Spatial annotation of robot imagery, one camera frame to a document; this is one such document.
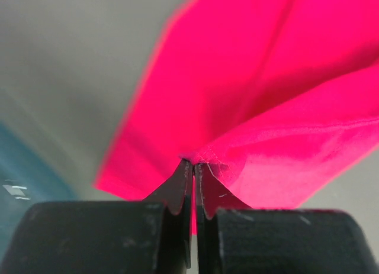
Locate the red t shirt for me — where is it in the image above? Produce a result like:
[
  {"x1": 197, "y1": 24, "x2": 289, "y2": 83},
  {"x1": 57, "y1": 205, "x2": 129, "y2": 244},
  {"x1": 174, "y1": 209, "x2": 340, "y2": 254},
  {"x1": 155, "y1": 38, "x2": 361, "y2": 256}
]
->
[{"x1": 92, "y1": 0, "x2": 379, "y2": 235}]

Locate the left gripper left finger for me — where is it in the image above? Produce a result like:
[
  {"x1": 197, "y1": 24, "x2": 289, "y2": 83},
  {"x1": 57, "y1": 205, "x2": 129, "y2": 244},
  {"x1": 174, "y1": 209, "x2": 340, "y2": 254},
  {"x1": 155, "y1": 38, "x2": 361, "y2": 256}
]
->
[{"x1": 1, "y1": 160, "x2": 192, "y2": 273}]

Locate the blue plastic bin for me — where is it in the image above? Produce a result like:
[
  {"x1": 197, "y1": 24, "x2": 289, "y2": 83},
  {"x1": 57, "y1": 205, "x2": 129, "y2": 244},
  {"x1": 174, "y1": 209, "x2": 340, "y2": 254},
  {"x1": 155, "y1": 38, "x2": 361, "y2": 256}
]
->
[{"x1": 1, "y1": 124, "x2": 78, "y2": 240}]

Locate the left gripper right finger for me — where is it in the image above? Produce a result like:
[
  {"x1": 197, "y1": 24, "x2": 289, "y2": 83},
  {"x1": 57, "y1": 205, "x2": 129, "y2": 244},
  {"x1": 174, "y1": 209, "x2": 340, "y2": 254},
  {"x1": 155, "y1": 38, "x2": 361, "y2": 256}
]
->
[{"x1": 194, "y1": 163, "x2": 372, "y2": 273}]

